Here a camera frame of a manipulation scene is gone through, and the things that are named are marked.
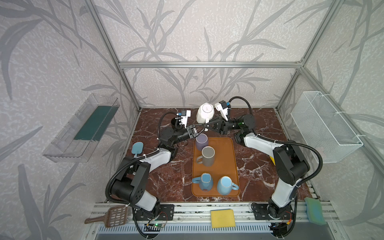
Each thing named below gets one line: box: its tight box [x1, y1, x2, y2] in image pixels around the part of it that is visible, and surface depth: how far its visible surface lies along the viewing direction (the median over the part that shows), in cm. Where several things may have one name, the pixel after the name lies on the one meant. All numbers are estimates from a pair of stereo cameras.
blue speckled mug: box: [191, 173, 213, 192], surface depth 80 cm
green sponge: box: [304, 197, 327, 226], surface depth 73 cm
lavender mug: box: [195, 133, 208, 151], surface depth 93 cm
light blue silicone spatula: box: [131, 141, 144, 158], surface depth 99 cm
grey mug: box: [196, 146, 216, 167], surface depth 86 cm
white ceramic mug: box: [196, 102, 215, 132], surface depth 67 cm
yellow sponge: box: [210, 208, 236, 229], surface depth 72 cm
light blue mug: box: [216, 176, 240, 196], surface depth 76 cm
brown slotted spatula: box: [84, 206, 128, 228], surface depth 73 cm
